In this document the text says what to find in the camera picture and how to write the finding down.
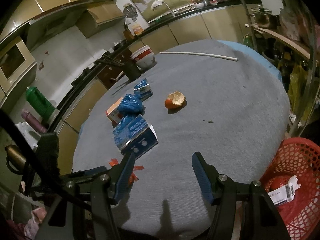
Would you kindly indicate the black chopstick holder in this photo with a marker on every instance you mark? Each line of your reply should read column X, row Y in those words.
column 132, row 70

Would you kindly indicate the white thin rod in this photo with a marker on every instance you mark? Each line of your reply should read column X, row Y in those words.
column 200, row 54

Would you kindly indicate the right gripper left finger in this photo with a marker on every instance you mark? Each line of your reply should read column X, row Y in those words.
column 123, row 173

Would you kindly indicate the blue plastic bag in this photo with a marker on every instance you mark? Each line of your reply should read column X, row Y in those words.
column 131, row 105

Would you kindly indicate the stacked red white bowls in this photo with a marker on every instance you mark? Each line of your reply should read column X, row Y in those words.
column 144, row 57

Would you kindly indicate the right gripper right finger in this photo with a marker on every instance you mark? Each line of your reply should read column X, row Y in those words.
column 199, row 167

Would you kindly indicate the upper wall cabinets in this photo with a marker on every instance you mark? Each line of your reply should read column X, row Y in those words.
column 36, row 21

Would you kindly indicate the small blue carton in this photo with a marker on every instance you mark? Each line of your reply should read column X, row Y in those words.
column 142, row 90

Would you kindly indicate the blue under cloth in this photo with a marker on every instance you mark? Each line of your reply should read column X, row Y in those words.
column 255, row 56

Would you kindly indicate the metal storage rack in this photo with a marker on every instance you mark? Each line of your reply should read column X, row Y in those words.
column 311, row 90

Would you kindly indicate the white plastic bag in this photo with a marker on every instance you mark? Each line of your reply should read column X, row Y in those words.
column 282, row 190

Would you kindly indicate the large blue carton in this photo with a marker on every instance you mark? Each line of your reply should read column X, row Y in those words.
column 134, row 135

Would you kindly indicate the green thermos jug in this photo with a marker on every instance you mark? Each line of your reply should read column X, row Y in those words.
column 39, row 103

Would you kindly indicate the orange peel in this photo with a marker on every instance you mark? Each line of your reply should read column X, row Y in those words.
column 175, row 100

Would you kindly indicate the red plastic mesh basket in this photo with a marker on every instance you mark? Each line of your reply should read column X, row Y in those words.
column 297, row 163

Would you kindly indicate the kitchen faucet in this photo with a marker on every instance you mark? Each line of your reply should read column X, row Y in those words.
column 158, row 3

